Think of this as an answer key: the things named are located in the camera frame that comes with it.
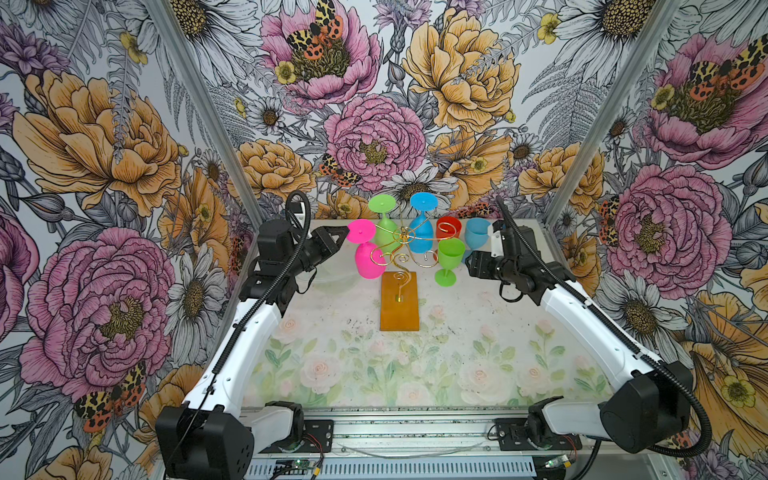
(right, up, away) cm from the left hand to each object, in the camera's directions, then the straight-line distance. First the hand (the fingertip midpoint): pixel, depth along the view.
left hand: (349, 239), depth 74 cm
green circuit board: (-12, -53, -2) cm, 54 cm away
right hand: (+34, -8, +9) cm, 35 cm away
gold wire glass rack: (+14, +1, +1) cm, 15 cm away
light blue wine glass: (+37, +3, +21) cm, 43 cm away
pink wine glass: (+4, +2, -1) cm, 4 cm away
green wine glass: (+28, -5, +18) cm, 34 cm away
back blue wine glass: (+19, +3, +12) cm, 22 cm away
